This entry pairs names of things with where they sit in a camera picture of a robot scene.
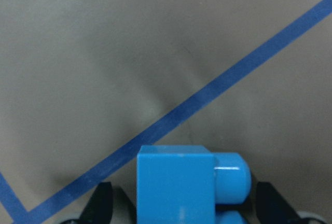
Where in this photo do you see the blue toy block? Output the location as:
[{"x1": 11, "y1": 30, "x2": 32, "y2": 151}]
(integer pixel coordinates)
[{"x1": 136, "y1": 145, "x2": 252, "y2": 223}]

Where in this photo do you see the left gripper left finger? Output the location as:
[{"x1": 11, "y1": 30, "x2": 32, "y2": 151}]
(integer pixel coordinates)
[{"x1": 61, "y1": 182, "x2": 113, "y2": 224}]

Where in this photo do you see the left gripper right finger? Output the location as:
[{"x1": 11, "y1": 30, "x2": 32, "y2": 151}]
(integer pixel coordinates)
[{"x1": 255, "y1": 181, "x2": 327, "y2": 224}]

